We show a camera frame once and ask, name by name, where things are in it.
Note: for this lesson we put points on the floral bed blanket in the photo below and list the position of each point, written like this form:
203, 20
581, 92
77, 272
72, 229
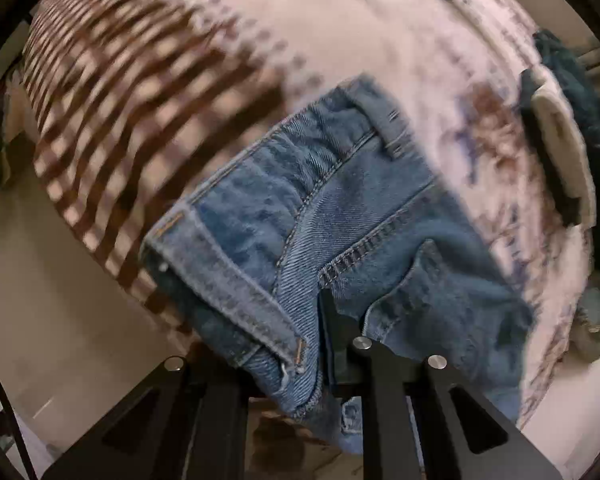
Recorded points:
330, 25

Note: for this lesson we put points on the blue denim pants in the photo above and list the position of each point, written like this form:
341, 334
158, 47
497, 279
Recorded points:
340, 220

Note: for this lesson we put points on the dark teal quilt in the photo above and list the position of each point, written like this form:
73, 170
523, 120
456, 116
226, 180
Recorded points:
587, 95

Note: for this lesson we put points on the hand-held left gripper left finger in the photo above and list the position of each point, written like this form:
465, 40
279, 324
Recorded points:
215, 425

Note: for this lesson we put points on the black folded garment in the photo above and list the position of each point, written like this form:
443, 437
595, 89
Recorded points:
547, 160

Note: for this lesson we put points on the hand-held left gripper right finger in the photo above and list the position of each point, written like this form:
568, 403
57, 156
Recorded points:
387, 410

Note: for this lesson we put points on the frayed denim shorts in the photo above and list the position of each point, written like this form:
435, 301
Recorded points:
592, 320

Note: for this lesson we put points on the white folded garment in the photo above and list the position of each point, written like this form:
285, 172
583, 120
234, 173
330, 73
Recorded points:
565, 145

